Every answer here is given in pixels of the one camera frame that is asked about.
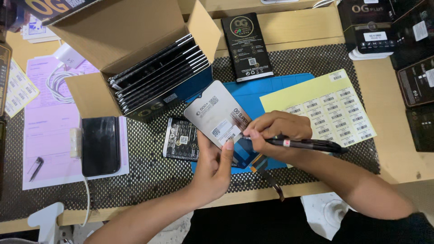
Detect person's right hand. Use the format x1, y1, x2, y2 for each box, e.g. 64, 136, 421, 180
242, 110, 313, 161

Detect person's left hand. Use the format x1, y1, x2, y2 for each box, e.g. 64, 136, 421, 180
188, 132, 235, 204

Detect phone screen panel with film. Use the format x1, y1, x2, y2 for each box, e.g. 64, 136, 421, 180
183, 80, 286, 202

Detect blue work mat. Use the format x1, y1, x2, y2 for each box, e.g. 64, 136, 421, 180
185, 73, 316, 174

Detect black bubble bag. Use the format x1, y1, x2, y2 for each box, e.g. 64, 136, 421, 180
162, 117, 201, 162

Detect yellow barcode label sheet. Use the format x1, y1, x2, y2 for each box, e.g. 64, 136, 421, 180
259, 69, 377, 169

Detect black mesh anti-slip mat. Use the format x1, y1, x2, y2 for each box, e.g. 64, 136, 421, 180
0, 43, 381, 223

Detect person's black clothing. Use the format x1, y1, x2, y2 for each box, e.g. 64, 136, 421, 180
182, 196, 434, 244

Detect black flat package gold print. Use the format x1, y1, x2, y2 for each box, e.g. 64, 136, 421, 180
221, 12, 274, 83

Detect row of black screen packages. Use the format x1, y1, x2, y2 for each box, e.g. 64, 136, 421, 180
108, 33, 211, 115

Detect black smartphone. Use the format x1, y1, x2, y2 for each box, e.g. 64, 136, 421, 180
81, 116, 121, 178

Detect black box with white label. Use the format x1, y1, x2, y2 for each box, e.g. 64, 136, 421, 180
338, 0, 398, 61

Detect translucent white tape piece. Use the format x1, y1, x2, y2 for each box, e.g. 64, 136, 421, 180
69, 128, 83, 159

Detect stack of black packages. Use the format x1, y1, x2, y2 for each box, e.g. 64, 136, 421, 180
389, 0, 434, 153

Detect pink paper forms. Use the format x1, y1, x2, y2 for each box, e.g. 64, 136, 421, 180
22, 55, 130, 190

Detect open cardboard box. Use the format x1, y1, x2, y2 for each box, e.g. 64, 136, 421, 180
47, 0, 222, 123

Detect white plastic stand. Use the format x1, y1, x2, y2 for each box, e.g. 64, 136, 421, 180
27, 202, 73, 244

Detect black clip pen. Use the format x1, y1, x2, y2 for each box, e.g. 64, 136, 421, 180
28, 157, 45, 183

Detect white charger adapter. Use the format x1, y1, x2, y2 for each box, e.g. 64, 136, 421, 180
54, 43, 86, 69

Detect small yellow label sheet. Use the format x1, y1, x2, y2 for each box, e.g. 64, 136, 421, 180
4, 59, 40, 119

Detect stack of white papers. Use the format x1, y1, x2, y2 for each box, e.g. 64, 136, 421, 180
20, 14, 61, 43

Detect dark boxes with gold edge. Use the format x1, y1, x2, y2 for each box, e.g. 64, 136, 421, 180
0, 42, 13, 117

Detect black box with gold lettering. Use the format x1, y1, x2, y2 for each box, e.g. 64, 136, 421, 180
19, 0, 102, 26

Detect thin white cable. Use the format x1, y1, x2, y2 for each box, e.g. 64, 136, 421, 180
79, 176, 92, 228

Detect coiled white cable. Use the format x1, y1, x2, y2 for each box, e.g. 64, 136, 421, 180
46, 63, 80, 104

